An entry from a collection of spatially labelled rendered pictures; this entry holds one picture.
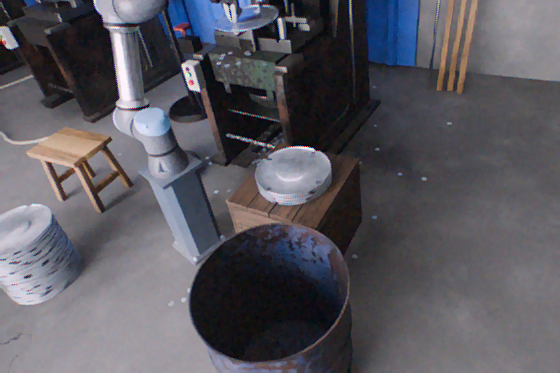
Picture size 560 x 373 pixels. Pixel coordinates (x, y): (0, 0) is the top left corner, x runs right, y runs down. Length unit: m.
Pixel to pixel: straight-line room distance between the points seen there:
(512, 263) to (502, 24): 1.58
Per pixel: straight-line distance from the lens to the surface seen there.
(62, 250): 2.02
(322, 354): 1.07
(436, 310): 1.64
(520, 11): 2.90
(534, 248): 1.90
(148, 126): 1.53
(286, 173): 1.55
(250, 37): 1.94
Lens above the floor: 1.36
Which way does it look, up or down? 37 degrees down
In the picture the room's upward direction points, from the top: 10 degrees counter-clockwise
